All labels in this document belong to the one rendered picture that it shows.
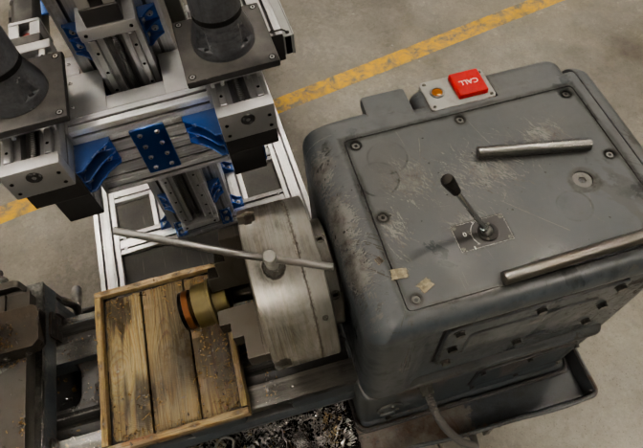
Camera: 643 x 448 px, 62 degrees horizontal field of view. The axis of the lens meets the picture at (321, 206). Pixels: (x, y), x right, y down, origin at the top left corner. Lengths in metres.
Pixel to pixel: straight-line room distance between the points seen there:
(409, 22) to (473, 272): 2.46
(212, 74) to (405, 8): 2.14
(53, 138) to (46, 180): 0.10
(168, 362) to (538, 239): 0.80
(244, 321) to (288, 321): 0.13
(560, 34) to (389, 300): 2.61
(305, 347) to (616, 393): 1.54
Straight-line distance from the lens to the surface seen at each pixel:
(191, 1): 1.27
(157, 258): 2.18
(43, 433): 1.30
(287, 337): 0.94
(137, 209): 2.33
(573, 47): 3.26
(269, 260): 0.83
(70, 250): 2.61
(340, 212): 0.94
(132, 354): 1.31
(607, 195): 1.04
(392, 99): 1.09
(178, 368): 1.26
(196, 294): 1.05
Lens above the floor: 2.05
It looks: 58 degrees down
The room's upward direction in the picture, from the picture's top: 5 degrees counter-clockwise
